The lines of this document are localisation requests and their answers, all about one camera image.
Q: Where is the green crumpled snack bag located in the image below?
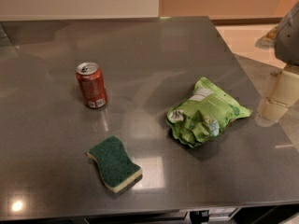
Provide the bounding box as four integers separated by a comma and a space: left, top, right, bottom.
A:
166, 77, 252, 148

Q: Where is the red soda can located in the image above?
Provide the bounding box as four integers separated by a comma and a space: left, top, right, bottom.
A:
76, 62, 107, 109

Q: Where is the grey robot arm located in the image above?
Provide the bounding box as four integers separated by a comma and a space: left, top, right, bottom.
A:
262, 2, 299, 121

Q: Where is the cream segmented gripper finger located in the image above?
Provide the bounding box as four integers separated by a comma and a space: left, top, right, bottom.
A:
262, 64, 299, 121

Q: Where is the green and yellow sponge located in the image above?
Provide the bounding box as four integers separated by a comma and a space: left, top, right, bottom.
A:
87, 136, 142, 193

